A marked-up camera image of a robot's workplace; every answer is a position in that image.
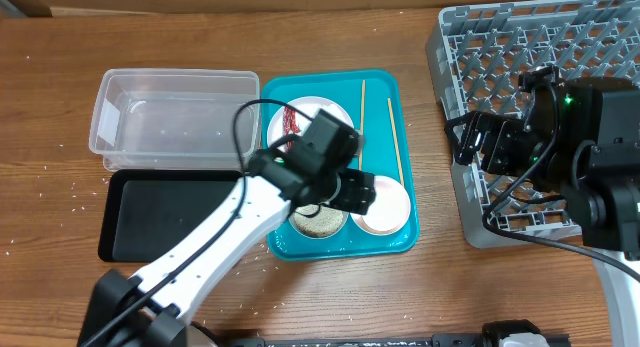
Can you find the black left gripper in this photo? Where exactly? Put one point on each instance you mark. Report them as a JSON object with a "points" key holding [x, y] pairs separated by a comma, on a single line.
{"points": [[357, 192]]}

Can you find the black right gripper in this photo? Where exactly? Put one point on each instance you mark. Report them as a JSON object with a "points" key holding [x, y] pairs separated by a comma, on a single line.
{"points": [[499, 128]]}

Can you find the red snack wrapper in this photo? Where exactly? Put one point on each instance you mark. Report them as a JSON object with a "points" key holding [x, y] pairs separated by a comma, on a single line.
{"points": [[290, 125]]}

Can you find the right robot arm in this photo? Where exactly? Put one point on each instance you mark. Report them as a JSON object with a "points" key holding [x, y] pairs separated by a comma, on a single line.
{"points": [[578, 143]]}

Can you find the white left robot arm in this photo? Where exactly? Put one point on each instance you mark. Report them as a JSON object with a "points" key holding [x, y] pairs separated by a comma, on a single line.
{"points": [[156, 305]]}

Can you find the grey bowl of rice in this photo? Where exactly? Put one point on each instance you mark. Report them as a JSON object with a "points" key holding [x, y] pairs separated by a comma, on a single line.
{"points": [[317, 221]]}

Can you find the white shallow bowl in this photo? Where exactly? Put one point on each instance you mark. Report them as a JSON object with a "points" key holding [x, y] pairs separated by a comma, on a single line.
{"points": [[390, 210]]}

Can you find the white round plate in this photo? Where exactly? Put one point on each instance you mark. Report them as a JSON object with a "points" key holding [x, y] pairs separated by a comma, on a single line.
{"points": [[309, 105]]}

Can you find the teal serving tray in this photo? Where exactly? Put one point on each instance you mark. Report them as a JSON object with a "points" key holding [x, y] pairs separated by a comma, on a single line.
{"points": [[344, 88]]}

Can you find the right wooden chopstick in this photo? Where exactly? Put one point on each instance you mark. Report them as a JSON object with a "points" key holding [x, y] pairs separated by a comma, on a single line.
{"points": [[396, 142]]}

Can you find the black plastic tray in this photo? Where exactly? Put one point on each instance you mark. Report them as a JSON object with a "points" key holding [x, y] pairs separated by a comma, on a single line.
{"points": [[148, 212]]}

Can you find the clear plastic bin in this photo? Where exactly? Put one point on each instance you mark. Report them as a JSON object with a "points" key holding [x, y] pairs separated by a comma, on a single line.
{"points": [[170, 118]]}

